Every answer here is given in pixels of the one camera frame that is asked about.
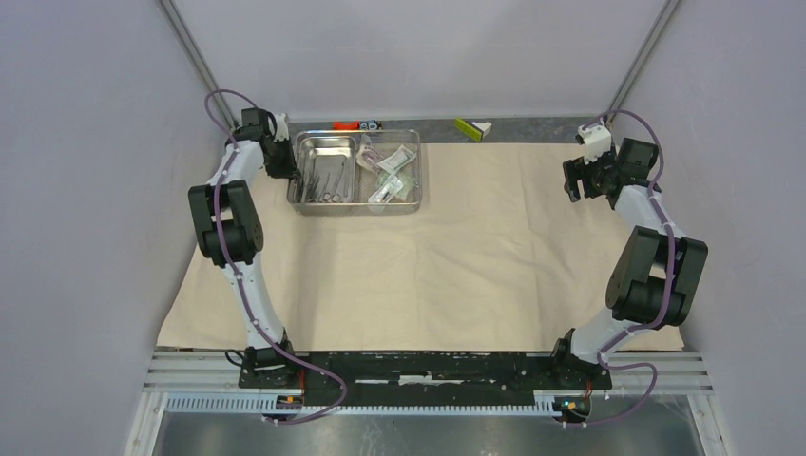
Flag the wire mesh steel basket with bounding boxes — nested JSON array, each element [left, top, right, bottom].
[[286, 130, 424, 217]]

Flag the green white brush tool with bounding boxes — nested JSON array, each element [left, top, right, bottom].
[[454, 118, 492, 142]]

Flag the beige cloth wrap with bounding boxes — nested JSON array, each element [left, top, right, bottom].
[[156, 142, 686, 353]]

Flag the dark packet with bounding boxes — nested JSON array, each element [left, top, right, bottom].
[[356, 144, 383, 174]]

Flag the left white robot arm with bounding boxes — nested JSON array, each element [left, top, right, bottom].
[[188, 107, 300, 389]]

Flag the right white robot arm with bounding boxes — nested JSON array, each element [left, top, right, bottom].
[[548, 139, 708, 388]]

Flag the steel surgical forceps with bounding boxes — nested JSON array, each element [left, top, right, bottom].
[[300, 161, 320, 203]]

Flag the steel surgical scissors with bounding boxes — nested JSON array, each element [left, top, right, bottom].
[[320, 163, 345, 203]]

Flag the stainless steel inner tray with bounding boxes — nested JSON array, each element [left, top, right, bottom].
[[288, 131, 358, 205]]

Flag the orange red tape roll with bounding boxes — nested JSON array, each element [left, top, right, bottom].
[[331, 122, 360, 131]]

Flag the small black blue toy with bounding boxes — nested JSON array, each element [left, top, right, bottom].
[[358, 120, 382, 131]]

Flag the white sealed pouch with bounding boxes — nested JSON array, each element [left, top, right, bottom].
[[377, 145, 417, 175]]

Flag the clear plastic bag item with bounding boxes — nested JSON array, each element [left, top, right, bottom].
[[368, 175, 405, 204]]

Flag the green printed gauze packet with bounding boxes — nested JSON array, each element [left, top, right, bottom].
[[376, 172, 416, 202]]

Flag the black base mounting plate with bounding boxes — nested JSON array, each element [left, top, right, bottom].
[[239, 348, 612, 407]]

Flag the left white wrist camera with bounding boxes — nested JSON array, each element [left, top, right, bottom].
[[274, 113, 290, 143]]

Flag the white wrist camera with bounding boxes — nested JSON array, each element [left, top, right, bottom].
[[274, 113, 290, 143], [577, 122, 612, 164]]

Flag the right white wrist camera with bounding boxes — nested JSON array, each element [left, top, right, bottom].
[[577, 122, 612, 164]]

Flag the left aluminium corner post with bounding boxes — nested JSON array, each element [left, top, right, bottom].
[[156, 0, 239, 127]]

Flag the aluminium corner post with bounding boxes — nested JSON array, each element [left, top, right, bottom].
[[156, 0, 239, 127], [608, 0, 683, 110]]

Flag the right aluminium corner post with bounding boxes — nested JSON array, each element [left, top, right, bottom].
[[608, 0, 683, 110]]

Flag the white slotted cable duct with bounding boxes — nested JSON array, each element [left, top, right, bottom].
[[164, 392, 586, 418]]

